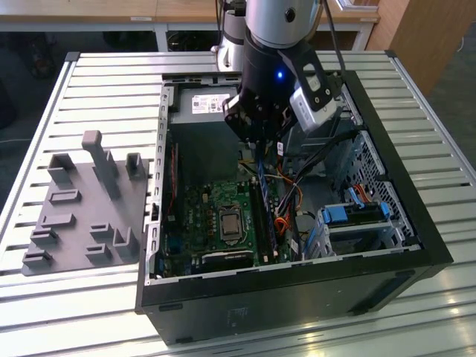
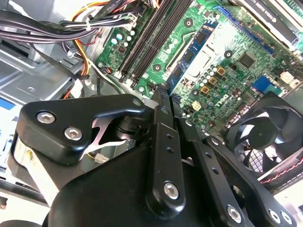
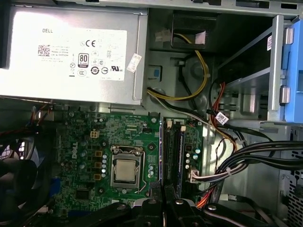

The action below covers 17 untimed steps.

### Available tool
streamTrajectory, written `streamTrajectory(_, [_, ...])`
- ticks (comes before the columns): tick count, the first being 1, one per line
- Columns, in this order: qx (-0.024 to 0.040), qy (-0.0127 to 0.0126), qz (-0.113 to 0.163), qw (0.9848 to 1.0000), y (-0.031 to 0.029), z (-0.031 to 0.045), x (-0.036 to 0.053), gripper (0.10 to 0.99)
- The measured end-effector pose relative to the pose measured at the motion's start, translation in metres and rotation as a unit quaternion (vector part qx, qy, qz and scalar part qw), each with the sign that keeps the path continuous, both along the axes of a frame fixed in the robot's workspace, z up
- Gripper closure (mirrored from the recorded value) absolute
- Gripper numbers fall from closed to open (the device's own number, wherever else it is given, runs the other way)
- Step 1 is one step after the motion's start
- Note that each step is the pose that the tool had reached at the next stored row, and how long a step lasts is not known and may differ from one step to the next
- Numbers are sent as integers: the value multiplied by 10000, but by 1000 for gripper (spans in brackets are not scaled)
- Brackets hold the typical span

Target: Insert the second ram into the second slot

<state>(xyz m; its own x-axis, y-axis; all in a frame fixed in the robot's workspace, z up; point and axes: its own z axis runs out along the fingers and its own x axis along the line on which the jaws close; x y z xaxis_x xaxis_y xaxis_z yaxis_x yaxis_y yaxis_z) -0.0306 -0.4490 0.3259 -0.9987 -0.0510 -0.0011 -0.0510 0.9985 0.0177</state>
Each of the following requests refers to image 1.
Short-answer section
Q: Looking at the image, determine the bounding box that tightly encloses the black RAM slot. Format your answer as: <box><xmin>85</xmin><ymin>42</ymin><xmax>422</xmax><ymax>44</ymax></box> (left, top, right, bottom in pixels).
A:
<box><xmin>251</xmin><ymin>177</ymin><xmax>266</xmax><ymax>263</ymax></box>
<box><xmin>256</xmin><ymin>178</ymin><xmax>272</xmax><ymax>261</ymax></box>

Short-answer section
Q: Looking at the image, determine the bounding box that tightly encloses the grey power supply unit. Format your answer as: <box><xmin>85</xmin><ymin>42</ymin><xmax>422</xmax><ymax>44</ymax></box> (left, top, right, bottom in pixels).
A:
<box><xmin>169</xmin><ymin>86</ymin><xmax>245</xmax><ymax>183</ymax></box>

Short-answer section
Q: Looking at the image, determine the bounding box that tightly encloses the green motherboard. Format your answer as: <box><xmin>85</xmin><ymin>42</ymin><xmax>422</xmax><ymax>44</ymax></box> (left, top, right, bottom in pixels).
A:
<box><xmin>161</xmin><ymin>178</ymin><xmax>298</xmax><ymax>278</ymax></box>

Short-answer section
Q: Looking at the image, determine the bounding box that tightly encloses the silver CPU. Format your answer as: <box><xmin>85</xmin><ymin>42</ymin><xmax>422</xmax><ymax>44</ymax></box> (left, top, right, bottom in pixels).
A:
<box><xmin>222</xmin><ymin>215</ymin><xmax>239</xmax><ymax>236</ymax></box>

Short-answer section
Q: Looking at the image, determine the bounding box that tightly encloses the round grey case speaker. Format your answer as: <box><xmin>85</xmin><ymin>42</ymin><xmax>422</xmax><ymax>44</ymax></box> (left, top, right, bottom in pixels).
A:
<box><xmin>297</xmin><ymin>210</ymin><xmax>317</xmax><ymax>234</ymax></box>

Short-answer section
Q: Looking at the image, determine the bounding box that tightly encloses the hard disk in blue carrier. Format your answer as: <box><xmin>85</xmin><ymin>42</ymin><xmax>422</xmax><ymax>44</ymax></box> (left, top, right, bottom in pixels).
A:
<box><xmin>320</xmin><ymin>202</ymin><xmax>391</xmax><ymax>226</ymax></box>

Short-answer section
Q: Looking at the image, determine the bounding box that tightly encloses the CPU socket metal cover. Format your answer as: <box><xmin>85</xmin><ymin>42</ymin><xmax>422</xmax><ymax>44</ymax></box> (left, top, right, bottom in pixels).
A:
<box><xmin>217</xmin><ymin>206</ymin><xmax>245</xmax><ymax>246</ymax></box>

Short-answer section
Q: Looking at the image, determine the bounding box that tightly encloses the wooden cabinet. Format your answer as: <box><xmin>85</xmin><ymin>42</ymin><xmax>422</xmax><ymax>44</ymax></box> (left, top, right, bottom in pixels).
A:
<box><xmin>366</xmin><ymin>0</ymin><xmax>476</xmax><ymax>97</ymax></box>

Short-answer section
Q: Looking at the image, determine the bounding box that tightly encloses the silver disk bay cage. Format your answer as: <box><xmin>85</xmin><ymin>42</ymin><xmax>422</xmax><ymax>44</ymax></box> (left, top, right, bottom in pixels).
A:
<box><xmin>303</xmin><ymin>200</ymin><xmax>423</xmax><ymax>261</ymax></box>

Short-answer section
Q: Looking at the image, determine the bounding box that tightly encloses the black graphics card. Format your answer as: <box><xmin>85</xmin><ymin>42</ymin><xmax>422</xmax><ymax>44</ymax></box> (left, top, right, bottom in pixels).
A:
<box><xmin>200</xmin><ymin>249</ymin><xmax>256</xmax><ymax>274</ymax></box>

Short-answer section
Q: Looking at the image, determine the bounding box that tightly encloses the black PC case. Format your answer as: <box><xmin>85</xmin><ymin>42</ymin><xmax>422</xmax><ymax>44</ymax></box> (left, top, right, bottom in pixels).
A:
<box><xmin>133</xmin><ymin>68</ymin><xmax>455</xmax><ymax>345</ymax></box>

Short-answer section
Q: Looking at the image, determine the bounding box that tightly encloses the grey parts rack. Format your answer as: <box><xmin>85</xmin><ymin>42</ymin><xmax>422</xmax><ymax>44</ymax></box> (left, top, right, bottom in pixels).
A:
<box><xmin>21</xmin><ymin>129</ymin><xmax>149</xmax><ymax>277</ymax></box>

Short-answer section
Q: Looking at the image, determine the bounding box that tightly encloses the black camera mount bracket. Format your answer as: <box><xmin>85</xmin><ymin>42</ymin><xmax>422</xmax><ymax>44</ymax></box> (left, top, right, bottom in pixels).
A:
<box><xmin>277</xmin><ymin>48</ymin><xmax>334</xmax><ymax>112</ymax></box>

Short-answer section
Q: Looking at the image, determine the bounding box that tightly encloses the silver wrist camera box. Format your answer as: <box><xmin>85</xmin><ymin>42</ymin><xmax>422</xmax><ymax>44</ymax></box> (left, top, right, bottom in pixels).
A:
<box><xmin>289</xmin><ymin>87</ymin><xmax>338</xmax><ymax>133</ymax></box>

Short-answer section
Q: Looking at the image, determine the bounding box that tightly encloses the black camera cable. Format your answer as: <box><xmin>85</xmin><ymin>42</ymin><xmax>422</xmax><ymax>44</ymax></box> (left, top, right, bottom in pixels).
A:
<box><xmin>320</xmin><ymin>0</ymin><xmax>347</xmax><ymax>75</ymax></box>

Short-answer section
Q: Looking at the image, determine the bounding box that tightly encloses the red orange yellow wire bundle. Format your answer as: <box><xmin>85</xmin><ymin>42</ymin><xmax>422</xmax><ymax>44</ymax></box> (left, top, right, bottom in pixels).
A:
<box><xmin>274</xmin><ymin>216</ymin><xmax>295</xmax><ymax>239</ymax></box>

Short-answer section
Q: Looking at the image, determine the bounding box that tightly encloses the blue disk wire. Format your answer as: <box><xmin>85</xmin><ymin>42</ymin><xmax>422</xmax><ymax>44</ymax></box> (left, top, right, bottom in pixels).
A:
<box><xmin>347</xmin><ymin>187</ymin><xmax>364</xmax><ymax>208</ymax></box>

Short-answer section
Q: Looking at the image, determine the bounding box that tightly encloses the orange disk wire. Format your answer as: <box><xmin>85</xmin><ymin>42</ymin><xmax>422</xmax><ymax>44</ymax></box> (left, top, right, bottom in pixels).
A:
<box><xmin>355</xmin><ymin>183</ymin><xmax>379</xmax><ymax>205</ymax></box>

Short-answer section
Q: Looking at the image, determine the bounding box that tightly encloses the wooden desk white frame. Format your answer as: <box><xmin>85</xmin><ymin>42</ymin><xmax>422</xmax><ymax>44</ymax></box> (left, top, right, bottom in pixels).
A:
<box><xmin>0</xmin><ymin>0</ymin><xmax>381</xmax><ymax>51</ymax></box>

